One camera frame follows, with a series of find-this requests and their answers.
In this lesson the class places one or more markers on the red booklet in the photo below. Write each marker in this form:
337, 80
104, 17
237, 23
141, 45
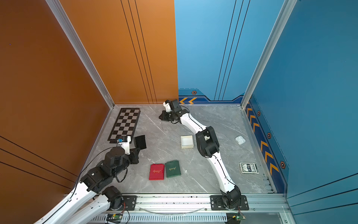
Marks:
157, 172

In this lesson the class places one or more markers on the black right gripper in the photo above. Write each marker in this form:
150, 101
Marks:
164, 117

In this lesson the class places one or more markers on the aluminium corner post left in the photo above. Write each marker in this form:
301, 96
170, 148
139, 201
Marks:
69, 30

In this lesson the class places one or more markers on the aluminium corner post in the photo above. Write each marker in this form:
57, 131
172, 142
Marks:
273, 38
69, 30

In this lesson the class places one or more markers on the clear plastic earphone case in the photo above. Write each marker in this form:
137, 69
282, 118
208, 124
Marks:
240, 140

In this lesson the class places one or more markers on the black white chessboard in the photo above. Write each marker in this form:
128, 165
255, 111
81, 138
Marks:
125, 124

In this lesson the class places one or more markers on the circuit board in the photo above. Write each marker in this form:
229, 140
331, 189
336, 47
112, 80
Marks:
234, 218
115, 218

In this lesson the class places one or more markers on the right circuit board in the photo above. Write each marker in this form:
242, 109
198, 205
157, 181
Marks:
234, 218

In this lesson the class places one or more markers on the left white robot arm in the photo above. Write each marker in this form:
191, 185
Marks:
94, 193

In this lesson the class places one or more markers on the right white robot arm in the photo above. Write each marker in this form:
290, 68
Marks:
208, 147

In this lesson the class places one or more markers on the aluminium corner post right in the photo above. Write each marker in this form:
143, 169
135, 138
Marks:
273, 38

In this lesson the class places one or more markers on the playing card deck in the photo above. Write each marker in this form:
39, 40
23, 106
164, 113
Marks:
248, 168

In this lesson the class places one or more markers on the left circuit board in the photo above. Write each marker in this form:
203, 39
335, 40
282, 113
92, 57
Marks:
115, 218

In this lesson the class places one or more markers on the green booklet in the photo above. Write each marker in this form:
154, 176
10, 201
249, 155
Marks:
172, 169

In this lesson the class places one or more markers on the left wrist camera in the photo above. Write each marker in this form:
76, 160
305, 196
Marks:
124, 142

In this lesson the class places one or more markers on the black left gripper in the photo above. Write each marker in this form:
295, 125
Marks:
134, 154

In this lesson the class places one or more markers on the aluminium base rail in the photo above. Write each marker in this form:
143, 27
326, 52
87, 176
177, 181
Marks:
185, 203

